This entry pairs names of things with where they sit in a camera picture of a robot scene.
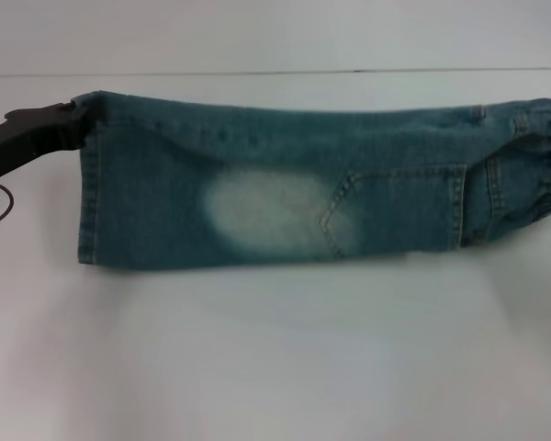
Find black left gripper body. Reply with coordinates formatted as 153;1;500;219
0;108;59;186

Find blue denim shorts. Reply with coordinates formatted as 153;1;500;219
71;89;551;268

